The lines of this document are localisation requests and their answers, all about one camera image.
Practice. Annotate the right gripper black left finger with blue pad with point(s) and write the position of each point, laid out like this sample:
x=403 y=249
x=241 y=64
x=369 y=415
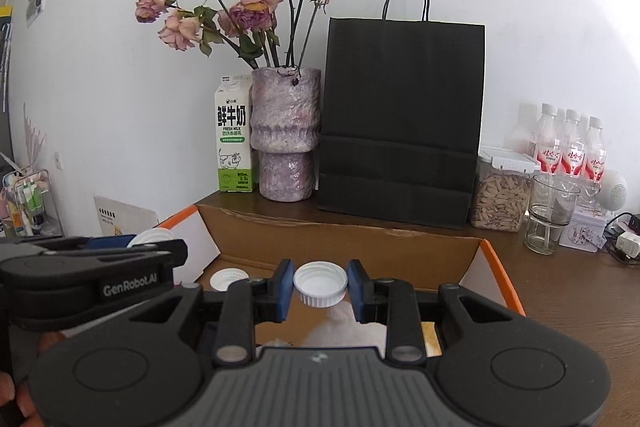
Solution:
x=190 y=324

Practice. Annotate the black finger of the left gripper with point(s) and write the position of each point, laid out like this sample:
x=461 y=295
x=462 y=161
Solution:
x=159 y=259

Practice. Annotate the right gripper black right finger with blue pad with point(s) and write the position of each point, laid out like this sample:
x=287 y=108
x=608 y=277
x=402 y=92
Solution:
x=402 y=309

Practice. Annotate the white ribbed bottle cap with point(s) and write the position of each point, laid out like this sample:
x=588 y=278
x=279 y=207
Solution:
x=320 y=284

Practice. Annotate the person's hand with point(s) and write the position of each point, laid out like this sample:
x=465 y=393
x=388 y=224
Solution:
x=19 y=393

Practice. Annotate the red orange cardboard box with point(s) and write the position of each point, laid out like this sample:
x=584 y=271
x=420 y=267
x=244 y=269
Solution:
x=221 y=238

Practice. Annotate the white and yellow plush toy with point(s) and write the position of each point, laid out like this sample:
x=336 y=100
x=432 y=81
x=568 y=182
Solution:
x=339 y=329

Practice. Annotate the white green milk carton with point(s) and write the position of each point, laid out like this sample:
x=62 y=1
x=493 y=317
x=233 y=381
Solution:
x=235 y=157

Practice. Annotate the clear jar of seeds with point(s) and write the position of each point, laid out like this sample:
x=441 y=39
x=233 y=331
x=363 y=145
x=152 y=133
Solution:
x=502 y=189

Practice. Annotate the purple textured vase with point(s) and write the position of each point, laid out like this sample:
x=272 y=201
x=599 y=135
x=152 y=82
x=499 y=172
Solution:
x=285 y=130

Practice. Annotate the clear glass jar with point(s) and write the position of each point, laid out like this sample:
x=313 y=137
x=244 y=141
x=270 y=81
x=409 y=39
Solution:
x=550 y=209

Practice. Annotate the white tin box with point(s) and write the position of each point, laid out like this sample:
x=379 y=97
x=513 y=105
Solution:
x=585 y=231

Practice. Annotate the water bottle red label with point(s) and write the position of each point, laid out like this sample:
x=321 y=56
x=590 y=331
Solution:
x=573 y=146
x=595 y=152
x=547 y=150

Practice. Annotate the black paper shopping bag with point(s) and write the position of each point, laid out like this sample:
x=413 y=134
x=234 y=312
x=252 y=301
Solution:
x=401 y=114

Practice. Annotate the white round speaker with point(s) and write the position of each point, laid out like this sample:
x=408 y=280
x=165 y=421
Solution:
x=613 y=191

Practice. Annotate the white flat box by wall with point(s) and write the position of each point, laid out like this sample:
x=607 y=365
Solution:
x=118 y=218

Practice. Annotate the wire storage rack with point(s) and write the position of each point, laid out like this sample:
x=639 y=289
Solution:
x=27 y=205

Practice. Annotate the white charger with cables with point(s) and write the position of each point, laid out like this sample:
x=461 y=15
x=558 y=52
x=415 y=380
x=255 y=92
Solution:
x=621 y=236

